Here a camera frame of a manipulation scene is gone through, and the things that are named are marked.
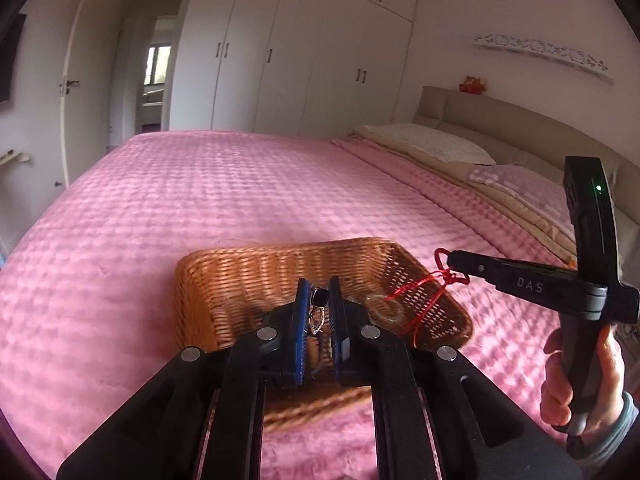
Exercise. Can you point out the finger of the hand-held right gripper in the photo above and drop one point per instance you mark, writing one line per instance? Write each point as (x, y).
(520, 280)

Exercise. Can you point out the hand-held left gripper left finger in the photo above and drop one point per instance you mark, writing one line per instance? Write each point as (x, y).
(301, 332)

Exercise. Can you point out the white patterned pillow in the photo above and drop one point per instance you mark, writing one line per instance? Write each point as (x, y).
(430, 142)

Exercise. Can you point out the white wardrobe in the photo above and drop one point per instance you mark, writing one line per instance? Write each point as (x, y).
(300, 50)

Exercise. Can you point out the white door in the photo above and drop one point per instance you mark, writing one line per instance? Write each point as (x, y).
(85, 85)

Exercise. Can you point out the beige bed sheet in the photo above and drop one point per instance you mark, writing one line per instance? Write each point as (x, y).
(450, 167)

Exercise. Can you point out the person's right forearm grey sleeve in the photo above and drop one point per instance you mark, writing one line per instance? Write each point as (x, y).
(617, 430)

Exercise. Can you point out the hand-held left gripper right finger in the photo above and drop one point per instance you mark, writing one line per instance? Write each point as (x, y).
(336, 332)

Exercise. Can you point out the brown wicker basket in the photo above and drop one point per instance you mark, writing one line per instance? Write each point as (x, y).
(240, 280)

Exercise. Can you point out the clear bangle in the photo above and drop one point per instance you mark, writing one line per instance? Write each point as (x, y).
(387, 307)

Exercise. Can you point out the pink quilted bedspread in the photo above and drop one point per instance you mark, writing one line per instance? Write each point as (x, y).
(200, 200)

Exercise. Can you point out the white ornamental wall shelf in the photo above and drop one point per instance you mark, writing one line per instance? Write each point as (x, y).
(545, 52)

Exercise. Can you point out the beige padded headboard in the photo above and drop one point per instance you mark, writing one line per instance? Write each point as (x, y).
(510, 120)

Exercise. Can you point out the pink checked pillow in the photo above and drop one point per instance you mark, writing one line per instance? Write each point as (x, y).
(525, 195)

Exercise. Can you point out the black wall television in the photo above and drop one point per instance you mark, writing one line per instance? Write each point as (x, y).
(10, 60)

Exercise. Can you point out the person's right hand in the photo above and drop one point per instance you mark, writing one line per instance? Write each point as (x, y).
(555, 385)

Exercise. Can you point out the red plush toy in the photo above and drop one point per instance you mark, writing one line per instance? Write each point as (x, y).
(472, 85)

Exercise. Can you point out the light wooden shelf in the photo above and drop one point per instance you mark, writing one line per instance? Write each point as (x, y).
(12, 156)

